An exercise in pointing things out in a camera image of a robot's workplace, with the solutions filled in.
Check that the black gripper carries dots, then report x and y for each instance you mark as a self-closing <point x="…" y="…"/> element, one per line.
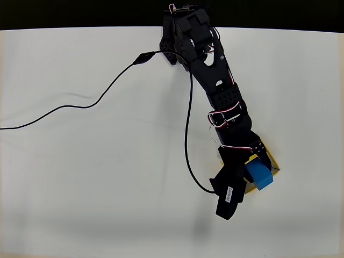
<point x="239" y="158"/>

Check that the blue cube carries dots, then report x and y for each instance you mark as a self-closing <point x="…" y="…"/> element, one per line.
<point x="262" y="178"/>

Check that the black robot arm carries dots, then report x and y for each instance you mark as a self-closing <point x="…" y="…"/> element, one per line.
<point x="212" y="72"/>

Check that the yellow square tray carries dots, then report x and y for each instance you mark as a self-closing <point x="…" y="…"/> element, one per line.
<point x="274" y="161"/>

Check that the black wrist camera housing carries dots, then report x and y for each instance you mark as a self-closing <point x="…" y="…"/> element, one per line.
<point x="228" y="199"/>

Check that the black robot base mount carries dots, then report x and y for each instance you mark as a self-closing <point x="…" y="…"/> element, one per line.
<point x="168" y="48"/>

